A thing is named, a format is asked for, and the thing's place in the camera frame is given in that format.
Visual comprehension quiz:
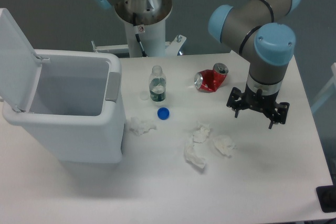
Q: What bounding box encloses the white crumpled paper centre bottom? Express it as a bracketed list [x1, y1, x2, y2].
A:
[184, 137, 206, 169]

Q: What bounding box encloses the crushed red soda can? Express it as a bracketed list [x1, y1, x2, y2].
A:
[194, 62, 228, 92]

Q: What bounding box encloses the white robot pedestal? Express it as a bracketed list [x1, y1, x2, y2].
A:
[90, 0, 187, 58]

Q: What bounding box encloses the white frame at right edge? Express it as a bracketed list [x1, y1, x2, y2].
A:
[310, 62, 335, 114]

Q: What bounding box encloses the blue bottle cap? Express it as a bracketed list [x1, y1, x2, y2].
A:
[157, 107, 170, 120]

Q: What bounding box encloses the white paper ball near bin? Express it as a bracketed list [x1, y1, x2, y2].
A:
[128, 117, 157, 136]

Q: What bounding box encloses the white paper ball centre top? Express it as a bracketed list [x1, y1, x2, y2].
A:
[192, 122, 211, 143]

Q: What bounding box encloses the white trash bin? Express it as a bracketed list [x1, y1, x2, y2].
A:
[2, 49, 126, 164]

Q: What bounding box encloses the white paper ball right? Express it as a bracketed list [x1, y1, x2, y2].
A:
[212, 135, 236, 158]

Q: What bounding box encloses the black device at table edge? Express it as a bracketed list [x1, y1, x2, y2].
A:
[316, 185, 335, 213]

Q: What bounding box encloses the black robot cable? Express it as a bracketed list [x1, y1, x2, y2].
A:
[132, 13, 148, 57]

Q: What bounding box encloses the white trash bin lid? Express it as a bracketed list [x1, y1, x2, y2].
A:
[1, 8, 48, 112]

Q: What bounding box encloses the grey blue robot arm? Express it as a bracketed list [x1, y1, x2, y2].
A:
[95, 0, 301, 124]

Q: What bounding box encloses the clear plastic bottle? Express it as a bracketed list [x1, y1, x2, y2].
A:
[149, 65, 166, 102]

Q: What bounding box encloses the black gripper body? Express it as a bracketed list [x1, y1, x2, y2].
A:
[226, 87, 290, 124]

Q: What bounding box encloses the small clear plastic cap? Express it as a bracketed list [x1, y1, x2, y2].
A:
[140, 92, 149, 101]

